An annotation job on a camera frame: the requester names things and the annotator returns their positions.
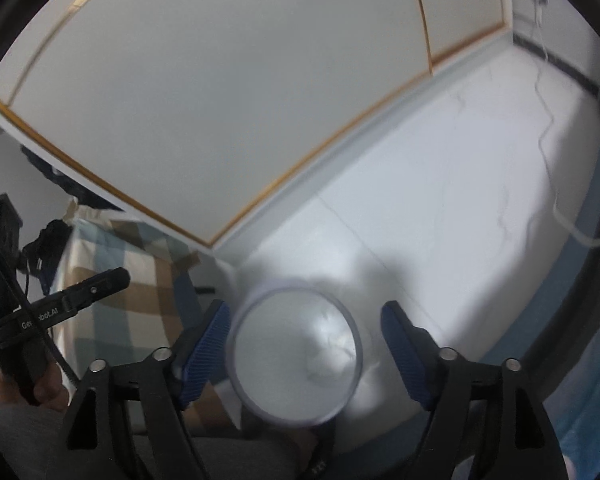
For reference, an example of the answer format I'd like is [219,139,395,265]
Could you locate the white cable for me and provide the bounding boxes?
[530,0,600,249]

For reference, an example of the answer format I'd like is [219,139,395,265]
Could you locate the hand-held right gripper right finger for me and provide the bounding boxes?
[380,300,573,480]

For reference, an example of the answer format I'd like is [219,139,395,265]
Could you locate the white wardrobe with gold trim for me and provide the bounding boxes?
[0,0,513,252]

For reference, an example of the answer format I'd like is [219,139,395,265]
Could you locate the person's left forearm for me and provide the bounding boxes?
[0,402,81,480]

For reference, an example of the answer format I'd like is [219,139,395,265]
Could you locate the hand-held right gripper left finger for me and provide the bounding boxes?
[35,300,232,480]

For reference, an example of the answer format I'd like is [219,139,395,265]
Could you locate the checkered tablecloth table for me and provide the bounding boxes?
[45,209,261,441]

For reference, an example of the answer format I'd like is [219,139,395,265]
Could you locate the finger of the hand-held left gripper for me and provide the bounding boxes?
[60,267,132,312]

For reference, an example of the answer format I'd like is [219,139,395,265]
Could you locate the white foam sheet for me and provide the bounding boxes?
[304,310,357,386]

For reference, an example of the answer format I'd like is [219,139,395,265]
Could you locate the black cable bundle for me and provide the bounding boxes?
[22,219,74,292]

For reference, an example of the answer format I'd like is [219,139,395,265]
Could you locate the person's left hand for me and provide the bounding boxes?
[0,357,74,416]

